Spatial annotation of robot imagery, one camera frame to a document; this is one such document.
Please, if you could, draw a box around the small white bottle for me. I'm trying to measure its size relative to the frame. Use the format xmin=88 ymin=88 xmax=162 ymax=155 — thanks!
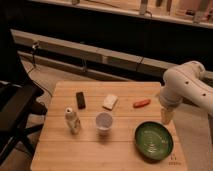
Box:
xmin=65 ymin=107 xmax=81 ymax=134

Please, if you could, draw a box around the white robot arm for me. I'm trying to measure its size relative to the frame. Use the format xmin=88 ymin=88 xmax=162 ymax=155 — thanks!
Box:
xmin=159 ymin=61 xmax=213 ymax=125

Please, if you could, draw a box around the orange sausage toy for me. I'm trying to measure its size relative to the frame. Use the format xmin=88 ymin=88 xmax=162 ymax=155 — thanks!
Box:
xmin=133 ymin=99 xmax=151 ymax=108

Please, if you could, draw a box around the green ceramic plate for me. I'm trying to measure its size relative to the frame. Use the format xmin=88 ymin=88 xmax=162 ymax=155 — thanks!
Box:
xmin=134 ymin=121 xmax=174 ymax=161

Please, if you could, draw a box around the white sponge block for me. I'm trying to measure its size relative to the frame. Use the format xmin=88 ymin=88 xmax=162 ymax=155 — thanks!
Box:
xmin=103 ymin=94 xmax=118 ymax=110

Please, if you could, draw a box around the white paper cup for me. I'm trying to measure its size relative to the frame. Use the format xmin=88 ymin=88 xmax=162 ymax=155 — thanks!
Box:
xmin=95 ymin=112 xmax=113 ymax=135

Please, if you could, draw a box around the wooden table board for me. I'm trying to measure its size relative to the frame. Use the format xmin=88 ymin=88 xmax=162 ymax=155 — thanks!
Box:
xmin=31 ymin=81 xmax=187 ymax=171

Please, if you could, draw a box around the black rectangular block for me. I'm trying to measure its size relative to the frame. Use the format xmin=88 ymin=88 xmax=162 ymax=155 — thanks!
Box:
xmin=76 ymin=92 xmax=86 ymax=109

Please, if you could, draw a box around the black chair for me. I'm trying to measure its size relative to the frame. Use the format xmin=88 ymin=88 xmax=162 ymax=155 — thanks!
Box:
xmin=0 ymin=26 xmax=47 ymax=165

